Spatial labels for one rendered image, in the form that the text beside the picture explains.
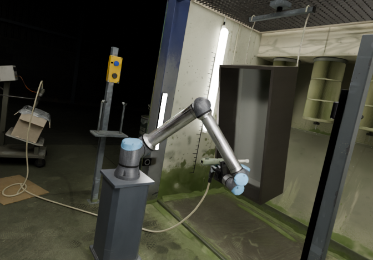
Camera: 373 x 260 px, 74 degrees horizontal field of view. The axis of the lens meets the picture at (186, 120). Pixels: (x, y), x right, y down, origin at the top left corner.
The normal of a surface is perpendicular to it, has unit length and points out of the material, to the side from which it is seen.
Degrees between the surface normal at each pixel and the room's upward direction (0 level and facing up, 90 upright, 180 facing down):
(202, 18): 90
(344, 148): 90
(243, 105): 101
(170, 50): 90
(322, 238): 90
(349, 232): 57
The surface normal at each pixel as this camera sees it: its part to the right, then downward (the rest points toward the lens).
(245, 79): -0.80, 0.13
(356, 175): -0.57, -0.59
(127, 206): 0.59, 0.19
